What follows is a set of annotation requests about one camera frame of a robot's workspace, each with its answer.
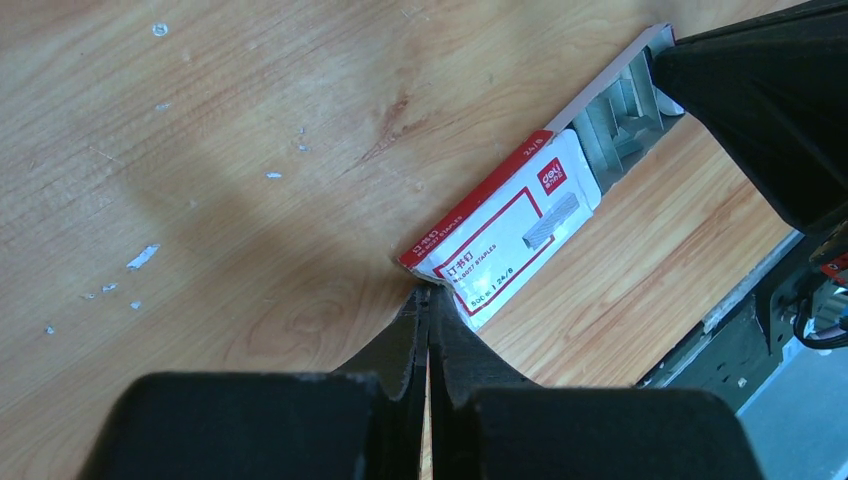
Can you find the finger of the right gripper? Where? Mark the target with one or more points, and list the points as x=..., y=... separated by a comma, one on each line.
x=772, y=90

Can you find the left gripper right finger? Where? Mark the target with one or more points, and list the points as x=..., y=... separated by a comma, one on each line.
x=489, y=421

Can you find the white red staple box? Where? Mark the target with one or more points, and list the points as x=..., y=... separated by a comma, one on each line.
x=496, y=238

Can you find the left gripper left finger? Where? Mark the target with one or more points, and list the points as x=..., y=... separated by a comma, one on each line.
x=362, y=420

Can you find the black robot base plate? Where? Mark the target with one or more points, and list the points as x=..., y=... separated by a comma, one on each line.
x=794, y=297

